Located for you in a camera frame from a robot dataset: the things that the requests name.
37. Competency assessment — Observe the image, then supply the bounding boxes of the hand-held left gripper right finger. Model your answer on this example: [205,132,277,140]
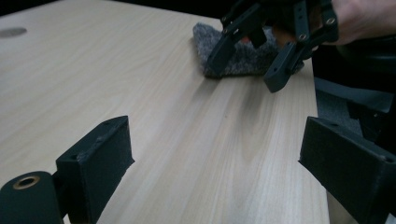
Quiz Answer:
[298,116,396,224]

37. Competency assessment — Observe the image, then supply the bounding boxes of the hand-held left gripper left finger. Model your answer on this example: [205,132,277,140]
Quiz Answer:
[55,115,135,224]

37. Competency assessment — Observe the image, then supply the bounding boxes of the grey fuzzy cloth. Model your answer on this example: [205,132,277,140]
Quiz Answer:
[191,21,305,78]

